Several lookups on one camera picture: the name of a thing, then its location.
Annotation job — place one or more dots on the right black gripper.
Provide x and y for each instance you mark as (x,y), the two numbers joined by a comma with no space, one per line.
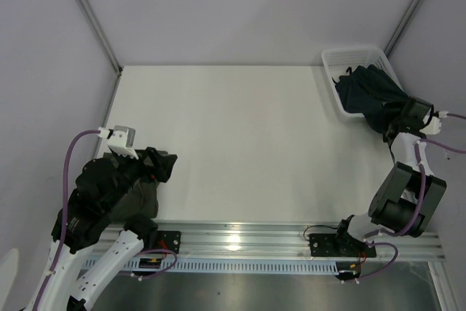
(385,138)

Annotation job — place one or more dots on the white perforated plastic basket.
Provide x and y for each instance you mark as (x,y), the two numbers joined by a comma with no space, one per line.
(337,62)

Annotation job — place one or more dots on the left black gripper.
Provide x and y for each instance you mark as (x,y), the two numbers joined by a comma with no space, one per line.
(162,168)

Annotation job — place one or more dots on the left aluminium frame post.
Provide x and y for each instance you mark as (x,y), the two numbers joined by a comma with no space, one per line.
(99,34)

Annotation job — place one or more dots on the slotted grey cable duct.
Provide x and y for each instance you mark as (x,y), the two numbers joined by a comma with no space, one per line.
(299,267)

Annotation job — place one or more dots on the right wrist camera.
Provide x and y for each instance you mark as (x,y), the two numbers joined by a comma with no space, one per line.
(434,123)

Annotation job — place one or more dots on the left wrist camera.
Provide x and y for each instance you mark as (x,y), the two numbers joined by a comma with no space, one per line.
(121,142)

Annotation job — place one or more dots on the aluminium mounting rail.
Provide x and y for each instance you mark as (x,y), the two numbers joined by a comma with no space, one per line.
(261,241)

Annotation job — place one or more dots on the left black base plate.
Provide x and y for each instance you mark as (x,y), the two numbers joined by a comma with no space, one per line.
(170,240)

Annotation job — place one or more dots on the dark teal shorts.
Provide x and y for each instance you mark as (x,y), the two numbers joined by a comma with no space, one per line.
(371,92)

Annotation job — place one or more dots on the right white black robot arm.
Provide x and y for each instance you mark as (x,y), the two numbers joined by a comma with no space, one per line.
(408,197)

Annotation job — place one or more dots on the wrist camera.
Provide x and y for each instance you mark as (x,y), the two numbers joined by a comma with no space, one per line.
(434,123)
(121,142)

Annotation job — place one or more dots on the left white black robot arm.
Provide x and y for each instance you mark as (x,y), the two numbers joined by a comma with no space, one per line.
(102,185)

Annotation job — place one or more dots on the aluminium frame post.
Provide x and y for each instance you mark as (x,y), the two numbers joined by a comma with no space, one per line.
(99,34)
(402,26)

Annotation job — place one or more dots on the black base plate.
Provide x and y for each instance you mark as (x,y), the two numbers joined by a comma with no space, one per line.
(170,240)
(332,245)

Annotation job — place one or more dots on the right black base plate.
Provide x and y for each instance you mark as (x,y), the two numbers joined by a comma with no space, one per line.
(332,245)

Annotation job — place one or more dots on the right aluminium frame post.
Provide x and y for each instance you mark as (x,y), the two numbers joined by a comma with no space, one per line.
(402,26)

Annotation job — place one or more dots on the olive green shorts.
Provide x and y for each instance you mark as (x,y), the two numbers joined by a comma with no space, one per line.
(130,198)

